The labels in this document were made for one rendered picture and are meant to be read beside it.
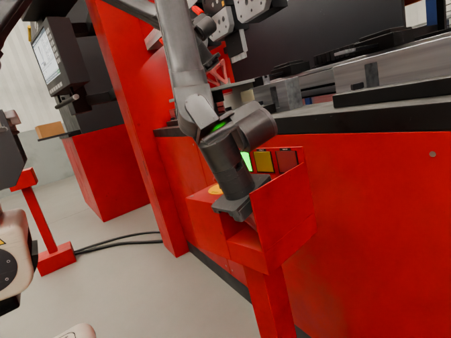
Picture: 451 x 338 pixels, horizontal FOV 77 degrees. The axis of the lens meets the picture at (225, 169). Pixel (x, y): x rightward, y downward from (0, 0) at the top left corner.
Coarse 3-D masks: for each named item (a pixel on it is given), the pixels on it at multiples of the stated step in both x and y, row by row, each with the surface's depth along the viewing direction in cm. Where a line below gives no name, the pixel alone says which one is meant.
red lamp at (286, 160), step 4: (276, 152) 57; (280, 152) 56; (284, 152) 56; (288, 152) 55; (292, 152) 54; (280, 156) 57; (284, 156) 56; (288, 156) 55; (292, 156) 55; (280, 160) 57; (284, 160) 56; (288, 160) 56; (292, 160) 55; (296, 160) 54; (280, 164) 57; (284, 164) 57; (288, 164) 56; (292, 164) 55; (296, 164) 54; (280, 168) 58; (284, 168) 57; (288, 168) 56
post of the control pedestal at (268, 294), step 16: (256, 272) 58; (272, 272) 59; (256, 288) 60; (272, 288) 59; (256, 304) 62; (272, 304) 59; (288, 304) 63; (256, 320) 65; (272, 320) 60; (288, 320) 63; (272, 336) 62; (288, 336) 63
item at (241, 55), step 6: (240, 30) 100; (228, 36) 105; (234, 36) 102; (240, 36) 100; (228, 42) 107; (234, 42) 104; (240, 42) 101; (228, 48) 108; (234, 48) 105; (240, 48) 102; (246, 48) 102; (228, 54) 109; (234, 54) 106; (240, 54) 104; (234, 60) 108
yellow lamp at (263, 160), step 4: (256, 152) 61; (260, 152) 60; (264, 152) 59; (268, 152) 58; (256, 156) 61; (260, 156) 61; (264, 156) 60; (268, 156) 59; (256, 160) 62; (260, 160) 61; (264, 160) 60; (268, 160) 59; (256, 164) 62; (260, 164) 61; (264, 164) 60; (268, 164) 60; (260, 168) 62; (264, 168) 61; (268, 168) 60; (272, 168) 59
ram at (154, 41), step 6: (150, 0) 144; (192, 0) 112; (198, 0) 109; (144, 24) 161; (144, 30) 164; (150, 30) 157; (144, 36) 167; (156, 36) 152; (150, 42) 162; (156, 42) 158; (150, 48) 168; (156, 48) 172
